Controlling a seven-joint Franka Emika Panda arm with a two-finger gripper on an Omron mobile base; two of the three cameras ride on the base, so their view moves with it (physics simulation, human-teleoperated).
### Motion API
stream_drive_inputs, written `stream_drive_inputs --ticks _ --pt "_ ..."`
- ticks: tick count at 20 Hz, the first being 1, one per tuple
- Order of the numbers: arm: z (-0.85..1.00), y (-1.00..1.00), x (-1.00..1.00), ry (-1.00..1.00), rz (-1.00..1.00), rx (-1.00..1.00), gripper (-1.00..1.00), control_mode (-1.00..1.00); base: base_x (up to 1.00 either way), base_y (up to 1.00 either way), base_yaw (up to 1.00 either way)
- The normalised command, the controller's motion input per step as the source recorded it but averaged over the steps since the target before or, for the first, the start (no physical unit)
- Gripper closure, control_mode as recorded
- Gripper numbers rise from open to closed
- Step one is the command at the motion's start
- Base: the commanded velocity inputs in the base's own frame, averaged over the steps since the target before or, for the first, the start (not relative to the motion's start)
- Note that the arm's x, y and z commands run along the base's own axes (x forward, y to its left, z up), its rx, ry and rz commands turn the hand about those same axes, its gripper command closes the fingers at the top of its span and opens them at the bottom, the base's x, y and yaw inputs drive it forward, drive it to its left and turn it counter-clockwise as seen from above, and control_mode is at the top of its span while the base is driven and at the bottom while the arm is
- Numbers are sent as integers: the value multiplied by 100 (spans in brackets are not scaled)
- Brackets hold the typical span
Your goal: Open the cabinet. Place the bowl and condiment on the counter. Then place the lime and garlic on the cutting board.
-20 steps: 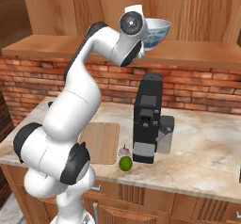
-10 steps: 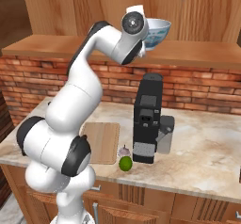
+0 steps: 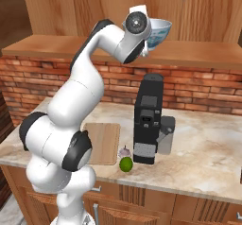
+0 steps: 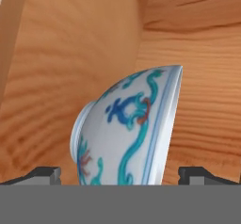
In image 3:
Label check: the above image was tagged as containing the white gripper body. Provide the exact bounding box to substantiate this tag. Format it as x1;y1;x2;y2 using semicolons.
128;4;149;16

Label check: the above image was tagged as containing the white and blue bowl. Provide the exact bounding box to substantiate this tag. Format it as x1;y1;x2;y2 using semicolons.
147;18;174;52

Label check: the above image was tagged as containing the wooden cutting board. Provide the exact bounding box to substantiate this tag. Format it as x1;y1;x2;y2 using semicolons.
82;122;122;166

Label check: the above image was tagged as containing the garlic bulb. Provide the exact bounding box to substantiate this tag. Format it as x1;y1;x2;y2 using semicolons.
118;145;132;158

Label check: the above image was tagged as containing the green lime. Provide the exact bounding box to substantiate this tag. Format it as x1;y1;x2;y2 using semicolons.
118;156;134;174

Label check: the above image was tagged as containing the wooden base cabinet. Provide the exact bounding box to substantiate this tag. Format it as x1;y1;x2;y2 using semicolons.
0;164;242;225

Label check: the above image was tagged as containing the wooden cabinet door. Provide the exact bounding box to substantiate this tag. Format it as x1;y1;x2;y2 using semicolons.
82;199;168;225

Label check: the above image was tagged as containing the black coffee machine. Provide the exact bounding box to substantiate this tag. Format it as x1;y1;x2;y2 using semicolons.
132;73;177;165

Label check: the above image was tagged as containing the wooden drawer front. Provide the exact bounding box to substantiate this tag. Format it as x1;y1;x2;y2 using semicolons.
171;193;242;225
91;181;178;216

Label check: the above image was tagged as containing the wooden wall cabinet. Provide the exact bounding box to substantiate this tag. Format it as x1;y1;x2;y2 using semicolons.
0;0;242;71

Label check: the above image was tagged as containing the silver door handle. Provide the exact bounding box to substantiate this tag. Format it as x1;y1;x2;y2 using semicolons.
92;202;100;225

